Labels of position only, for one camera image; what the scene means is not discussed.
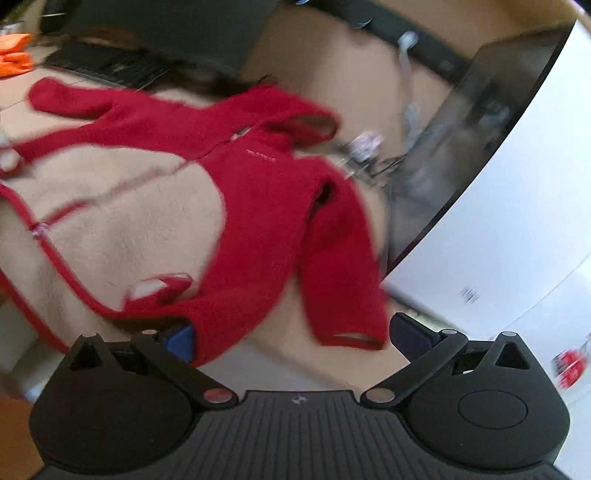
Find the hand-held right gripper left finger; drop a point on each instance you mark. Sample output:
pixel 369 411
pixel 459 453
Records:
pixel 181 340

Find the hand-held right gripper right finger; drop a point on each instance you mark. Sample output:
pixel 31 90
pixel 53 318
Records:
pixel 408 334

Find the red and beige fleece jacket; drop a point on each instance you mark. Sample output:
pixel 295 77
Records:
pixel 240 198

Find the white cabinet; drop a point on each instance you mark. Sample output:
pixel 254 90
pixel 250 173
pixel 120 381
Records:
pixel 503 230

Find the red and white object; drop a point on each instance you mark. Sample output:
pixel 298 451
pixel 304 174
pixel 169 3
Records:
pixel 572 364

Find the dark monitor screen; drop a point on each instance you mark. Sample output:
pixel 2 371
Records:
pixel 466 138

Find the black keyboard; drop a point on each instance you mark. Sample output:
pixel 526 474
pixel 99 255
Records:
pixel 108 65

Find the black computer monitor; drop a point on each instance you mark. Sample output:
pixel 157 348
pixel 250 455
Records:
pixel 161 27

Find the orange cloth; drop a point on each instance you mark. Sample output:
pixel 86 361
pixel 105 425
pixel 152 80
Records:
pixel 14 55

